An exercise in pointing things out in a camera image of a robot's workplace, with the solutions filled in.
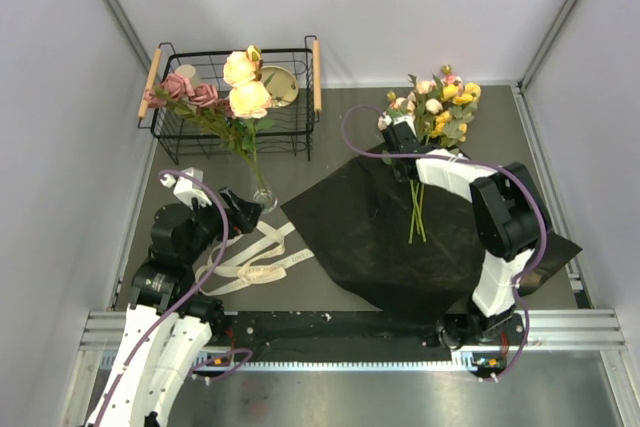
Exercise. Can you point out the cream ribbon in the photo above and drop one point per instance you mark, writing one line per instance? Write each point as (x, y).
(262, 262)

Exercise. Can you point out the peach peony flower stem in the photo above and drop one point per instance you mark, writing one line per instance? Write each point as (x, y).
(248, 100)

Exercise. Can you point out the clear glass vase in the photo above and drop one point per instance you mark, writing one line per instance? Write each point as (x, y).
(263, 193)

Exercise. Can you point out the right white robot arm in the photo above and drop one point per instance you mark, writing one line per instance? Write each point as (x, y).
(509, 214)

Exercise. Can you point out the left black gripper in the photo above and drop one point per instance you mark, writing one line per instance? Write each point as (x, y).
(243, 216)

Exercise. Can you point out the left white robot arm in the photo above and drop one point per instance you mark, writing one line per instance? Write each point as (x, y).
(167, 322)

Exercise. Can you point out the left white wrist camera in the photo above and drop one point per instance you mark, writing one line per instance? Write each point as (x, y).
(186, 191)

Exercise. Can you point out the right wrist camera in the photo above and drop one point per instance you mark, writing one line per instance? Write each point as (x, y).
(392, 121)

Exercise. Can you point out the grey cable duct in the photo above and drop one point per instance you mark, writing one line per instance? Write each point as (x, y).
(216, 360)

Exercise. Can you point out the pink rose stem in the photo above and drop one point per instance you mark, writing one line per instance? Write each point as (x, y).
(202, 106)

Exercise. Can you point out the beige paper cup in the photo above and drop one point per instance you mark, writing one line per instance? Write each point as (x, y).
(190, 73)

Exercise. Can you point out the black wrapping paper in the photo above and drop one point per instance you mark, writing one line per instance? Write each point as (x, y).
(356, 221)

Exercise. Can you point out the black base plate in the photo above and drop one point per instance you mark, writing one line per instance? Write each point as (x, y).
(253, 329)

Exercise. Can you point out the black wire basket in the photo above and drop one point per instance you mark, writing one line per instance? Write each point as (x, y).
(286, 129)

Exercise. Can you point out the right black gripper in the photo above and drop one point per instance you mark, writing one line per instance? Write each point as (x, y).
(398, 176)

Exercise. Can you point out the yellow gold plate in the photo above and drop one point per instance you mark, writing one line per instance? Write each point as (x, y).
(281, 85)

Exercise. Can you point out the flower bouquet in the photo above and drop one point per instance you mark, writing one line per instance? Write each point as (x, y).
(442, 107)

